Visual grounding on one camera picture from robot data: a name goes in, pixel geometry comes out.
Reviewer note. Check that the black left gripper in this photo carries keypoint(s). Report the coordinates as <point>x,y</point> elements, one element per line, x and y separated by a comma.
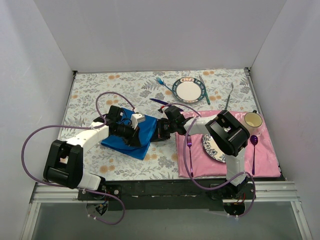
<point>135,137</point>

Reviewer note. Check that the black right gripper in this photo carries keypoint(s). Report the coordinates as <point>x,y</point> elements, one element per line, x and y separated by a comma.
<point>161,129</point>

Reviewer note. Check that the blue satin napkin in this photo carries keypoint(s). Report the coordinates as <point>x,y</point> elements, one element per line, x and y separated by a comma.
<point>146,131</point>

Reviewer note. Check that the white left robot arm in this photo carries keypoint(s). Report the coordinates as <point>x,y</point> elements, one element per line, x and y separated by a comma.
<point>64,165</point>

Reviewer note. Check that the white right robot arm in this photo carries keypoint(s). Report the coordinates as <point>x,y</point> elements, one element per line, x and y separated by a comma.
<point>228,133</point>

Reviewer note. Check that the floral tablecloth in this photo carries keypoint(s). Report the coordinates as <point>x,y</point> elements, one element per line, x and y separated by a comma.
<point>94,93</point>

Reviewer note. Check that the purple knife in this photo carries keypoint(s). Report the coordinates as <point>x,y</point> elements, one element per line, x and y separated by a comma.
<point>163,103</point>

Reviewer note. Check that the purple metallic fork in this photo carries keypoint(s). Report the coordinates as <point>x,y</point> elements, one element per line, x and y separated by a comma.
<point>189,145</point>

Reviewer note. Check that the white plate teal rim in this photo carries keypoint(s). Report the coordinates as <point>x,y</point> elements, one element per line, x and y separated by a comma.
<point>188,90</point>

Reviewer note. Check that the blue fork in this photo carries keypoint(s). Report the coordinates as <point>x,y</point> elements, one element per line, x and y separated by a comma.
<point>161,82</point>

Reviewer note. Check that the blue floral dinner plate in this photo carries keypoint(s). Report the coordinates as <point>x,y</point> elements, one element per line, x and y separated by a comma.
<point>212,149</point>

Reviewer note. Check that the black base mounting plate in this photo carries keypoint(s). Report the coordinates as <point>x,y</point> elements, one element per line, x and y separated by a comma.
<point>171,194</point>

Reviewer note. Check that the cream ceramic mug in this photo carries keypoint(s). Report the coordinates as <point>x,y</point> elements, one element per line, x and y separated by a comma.
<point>253,121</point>

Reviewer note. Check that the purple metallic spoon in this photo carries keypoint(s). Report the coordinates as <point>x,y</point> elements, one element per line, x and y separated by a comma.
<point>254,141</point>

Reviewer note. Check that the pink floral placemat cloth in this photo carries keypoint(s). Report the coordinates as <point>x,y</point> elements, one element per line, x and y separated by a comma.
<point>266,163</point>

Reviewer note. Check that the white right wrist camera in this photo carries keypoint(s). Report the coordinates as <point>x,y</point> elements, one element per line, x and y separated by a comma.
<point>161,112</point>

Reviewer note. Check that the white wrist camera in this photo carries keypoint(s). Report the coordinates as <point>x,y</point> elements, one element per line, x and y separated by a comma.
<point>137,118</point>
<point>161,112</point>

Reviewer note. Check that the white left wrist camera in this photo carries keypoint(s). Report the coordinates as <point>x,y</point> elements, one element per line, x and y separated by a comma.
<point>137,118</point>

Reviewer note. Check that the aluminium frame rail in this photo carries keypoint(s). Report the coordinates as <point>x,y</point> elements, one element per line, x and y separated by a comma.
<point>266,191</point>

